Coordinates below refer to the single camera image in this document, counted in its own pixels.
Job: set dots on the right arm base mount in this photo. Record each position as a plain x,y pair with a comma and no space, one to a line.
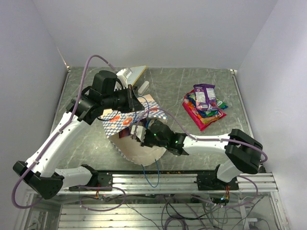
208,182

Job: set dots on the blue checkered paper bag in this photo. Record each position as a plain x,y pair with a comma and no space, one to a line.
129,148

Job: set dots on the pink snack bag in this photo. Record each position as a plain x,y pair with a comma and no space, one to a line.
201,122

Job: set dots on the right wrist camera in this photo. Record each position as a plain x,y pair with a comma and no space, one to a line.
138,133

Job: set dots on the blue snack bag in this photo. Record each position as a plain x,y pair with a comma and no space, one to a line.
191,97

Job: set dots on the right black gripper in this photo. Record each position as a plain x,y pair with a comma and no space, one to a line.
145,143

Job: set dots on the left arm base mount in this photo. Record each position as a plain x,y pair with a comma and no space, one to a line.
102,179

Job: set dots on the purple snack pack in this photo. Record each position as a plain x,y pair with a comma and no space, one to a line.
127,131
205,97

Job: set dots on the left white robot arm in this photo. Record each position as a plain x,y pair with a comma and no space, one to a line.
40,171

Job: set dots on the white marker eraser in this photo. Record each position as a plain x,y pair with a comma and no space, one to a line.
143,88

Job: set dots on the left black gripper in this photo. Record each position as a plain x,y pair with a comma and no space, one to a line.
133,103

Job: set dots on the aluminium frame rail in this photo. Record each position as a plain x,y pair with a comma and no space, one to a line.
174,182

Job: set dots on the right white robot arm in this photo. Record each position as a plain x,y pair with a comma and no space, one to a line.
242,151

